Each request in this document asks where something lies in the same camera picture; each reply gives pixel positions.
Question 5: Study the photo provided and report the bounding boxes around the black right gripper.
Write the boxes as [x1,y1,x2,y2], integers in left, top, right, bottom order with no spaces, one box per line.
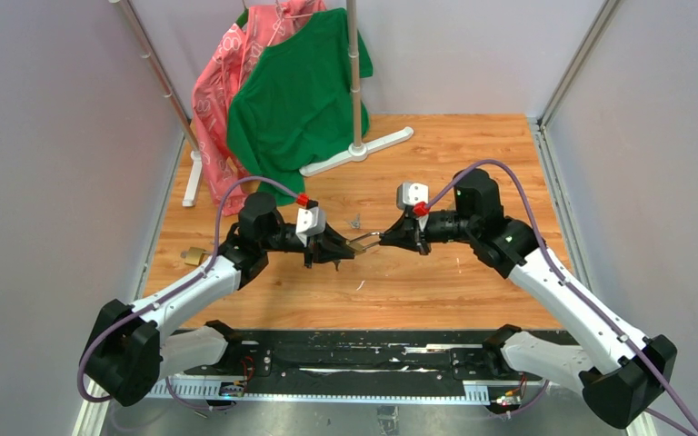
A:
[378,210,476,255]

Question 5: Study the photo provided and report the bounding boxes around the brass padlock with steel shackle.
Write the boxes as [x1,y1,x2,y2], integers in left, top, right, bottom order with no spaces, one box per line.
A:
[180,246,212,266]

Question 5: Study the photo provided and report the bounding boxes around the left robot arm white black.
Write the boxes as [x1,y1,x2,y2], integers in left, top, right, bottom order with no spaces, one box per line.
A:
[77,193,355,406]

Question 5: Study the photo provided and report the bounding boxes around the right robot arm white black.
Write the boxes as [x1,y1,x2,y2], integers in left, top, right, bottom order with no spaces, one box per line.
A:
[380,169,677,429]

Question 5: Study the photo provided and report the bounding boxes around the white clothes rack stand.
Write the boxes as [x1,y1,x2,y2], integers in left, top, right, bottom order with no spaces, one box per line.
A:
[110,1,414,208]

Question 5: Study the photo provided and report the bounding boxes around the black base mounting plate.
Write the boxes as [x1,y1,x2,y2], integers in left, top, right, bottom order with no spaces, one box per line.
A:
[155,327,585,405]

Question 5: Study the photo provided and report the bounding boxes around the green t-shirt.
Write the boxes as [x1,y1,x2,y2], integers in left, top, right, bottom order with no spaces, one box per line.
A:
[226,8,354,193]

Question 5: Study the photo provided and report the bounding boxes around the pink patterned garment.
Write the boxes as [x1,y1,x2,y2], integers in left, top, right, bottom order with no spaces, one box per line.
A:
[192,1,326,206]

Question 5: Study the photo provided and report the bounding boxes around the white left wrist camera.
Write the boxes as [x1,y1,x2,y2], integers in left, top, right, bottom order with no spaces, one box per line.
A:
[295,206,326,247]

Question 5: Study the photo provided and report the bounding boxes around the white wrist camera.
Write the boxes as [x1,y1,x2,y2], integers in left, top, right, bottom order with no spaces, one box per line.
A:
[295,206,326,247]
[396,182,429,210]

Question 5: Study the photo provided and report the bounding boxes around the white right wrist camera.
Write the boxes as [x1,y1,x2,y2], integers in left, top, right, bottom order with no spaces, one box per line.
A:
[396,182,429,210]

